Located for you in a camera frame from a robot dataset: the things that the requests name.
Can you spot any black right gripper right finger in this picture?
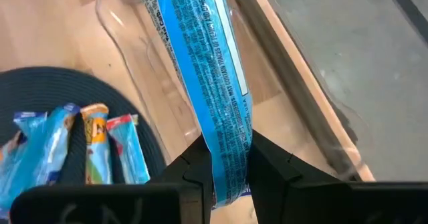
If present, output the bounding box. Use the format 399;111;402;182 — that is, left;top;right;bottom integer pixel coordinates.
247;129;351;190

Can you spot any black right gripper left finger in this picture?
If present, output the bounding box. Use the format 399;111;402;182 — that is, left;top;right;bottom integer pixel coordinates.
146;134;215;189

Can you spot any blue crispy rice bar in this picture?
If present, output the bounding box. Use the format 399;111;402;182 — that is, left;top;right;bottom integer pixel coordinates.
135;0;254;209
0;102;82;215

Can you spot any blue snack bar left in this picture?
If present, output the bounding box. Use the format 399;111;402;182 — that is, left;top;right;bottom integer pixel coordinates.
106;113;151;185

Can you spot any clear plastic bin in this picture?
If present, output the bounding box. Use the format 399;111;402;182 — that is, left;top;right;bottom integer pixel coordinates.
94;0;362;183

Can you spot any round dark woven placemat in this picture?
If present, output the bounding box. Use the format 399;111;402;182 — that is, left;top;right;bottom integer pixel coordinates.
0;66;167;188

